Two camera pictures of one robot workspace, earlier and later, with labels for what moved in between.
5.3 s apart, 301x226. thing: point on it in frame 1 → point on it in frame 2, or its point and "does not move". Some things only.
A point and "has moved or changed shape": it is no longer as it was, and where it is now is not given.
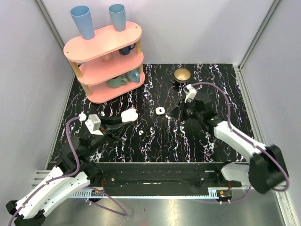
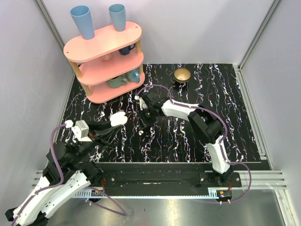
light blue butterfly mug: x=133 y=75 does not move
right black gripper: x=176 y=113 → x=141 y=125
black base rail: x=163 y=175 does not move
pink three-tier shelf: x=110 y=64 does not move
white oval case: x=129 y=115 has moved or changed shape
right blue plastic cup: x=117 y=12 does not move
